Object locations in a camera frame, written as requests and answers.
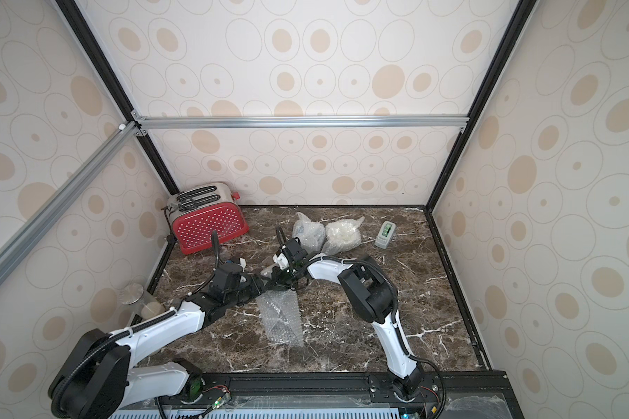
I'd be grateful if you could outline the left diagonal aluminium rail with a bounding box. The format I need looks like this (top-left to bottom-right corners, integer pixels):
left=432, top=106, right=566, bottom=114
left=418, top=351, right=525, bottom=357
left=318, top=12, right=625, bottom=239
left=0, top=122, right=138, bottom=286

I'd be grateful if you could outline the black right frame post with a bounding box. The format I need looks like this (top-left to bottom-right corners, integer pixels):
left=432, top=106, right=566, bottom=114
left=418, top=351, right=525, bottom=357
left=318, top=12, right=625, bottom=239
left=425, top=0, right=537, bottom=215

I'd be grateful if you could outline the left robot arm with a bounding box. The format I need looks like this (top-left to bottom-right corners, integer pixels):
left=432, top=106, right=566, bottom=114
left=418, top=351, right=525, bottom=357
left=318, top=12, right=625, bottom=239
left=48, top=262, right=271, bottom=418

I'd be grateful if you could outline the bubble wrap sheet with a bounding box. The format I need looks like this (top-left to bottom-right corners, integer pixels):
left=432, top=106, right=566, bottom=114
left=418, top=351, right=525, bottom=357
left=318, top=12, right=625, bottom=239
left=256, top=264, right=304, bottom=347
left=292, top=212, right=326, bottom=253
left=321, top=216, right=365, bottom=256

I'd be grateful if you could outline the horizontal aluminium rail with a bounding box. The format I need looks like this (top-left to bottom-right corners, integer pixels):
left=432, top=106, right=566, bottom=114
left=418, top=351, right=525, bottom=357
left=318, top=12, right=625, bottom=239
left=136, top=115, right=468, bottom=129

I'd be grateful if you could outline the red silver toaster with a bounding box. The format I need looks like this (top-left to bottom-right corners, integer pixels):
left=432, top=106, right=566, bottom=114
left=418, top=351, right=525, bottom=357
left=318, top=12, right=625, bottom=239
left=165, top=183, right=249, bottom=255

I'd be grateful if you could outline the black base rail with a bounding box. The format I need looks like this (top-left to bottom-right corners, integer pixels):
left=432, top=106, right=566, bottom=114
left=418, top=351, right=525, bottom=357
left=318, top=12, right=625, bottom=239
left=116, top=371, right=523, bottom=418

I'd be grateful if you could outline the black frame post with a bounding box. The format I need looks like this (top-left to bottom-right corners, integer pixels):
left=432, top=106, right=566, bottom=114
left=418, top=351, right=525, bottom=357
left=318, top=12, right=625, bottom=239
left=425, top=0, right=537, bottom=215
left=54, top=0, right=180, bottom=196

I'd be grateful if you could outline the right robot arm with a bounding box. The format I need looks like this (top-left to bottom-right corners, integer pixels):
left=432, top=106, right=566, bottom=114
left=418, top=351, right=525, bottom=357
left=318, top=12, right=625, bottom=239
left=260, top=238, right=447, bottom=403

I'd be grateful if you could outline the black left frame post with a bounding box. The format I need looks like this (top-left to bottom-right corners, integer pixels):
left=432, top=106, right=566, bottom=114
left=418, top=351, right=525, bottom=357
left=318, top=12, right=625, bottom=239
left=54, top=0, right=180, bottom=196

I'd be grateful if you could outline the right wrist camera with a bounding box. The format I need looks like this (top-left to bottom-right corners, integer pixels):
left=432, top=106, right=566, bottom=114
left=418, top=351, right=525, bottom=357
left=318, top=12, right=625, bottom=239
left=273, top=252, right=290, bottom=271

